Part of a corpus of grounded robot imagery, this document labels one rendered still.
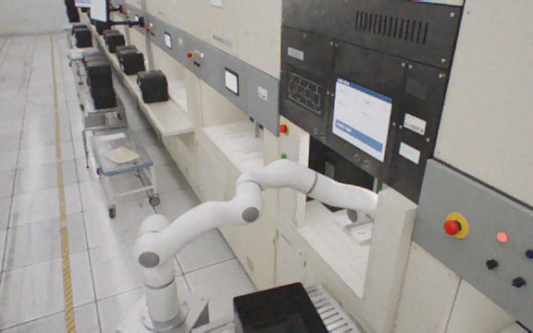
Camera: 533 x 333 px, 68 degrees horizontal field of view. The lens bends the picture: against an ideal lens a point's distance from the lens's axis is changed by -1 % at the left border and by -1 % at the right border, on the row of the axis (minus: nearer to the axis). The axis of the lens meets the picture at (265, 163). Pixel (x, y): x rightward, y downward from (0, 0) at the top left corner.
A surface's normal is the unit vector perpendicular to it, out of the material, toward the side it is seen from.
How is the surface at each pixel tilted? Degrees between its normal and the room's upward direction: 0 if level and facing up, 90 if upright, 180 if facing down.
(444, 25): 90
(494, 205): 90
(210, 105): 90
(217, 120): 90
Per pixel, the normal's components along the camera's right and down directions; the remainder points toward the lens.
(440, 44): -0.90, 0.20
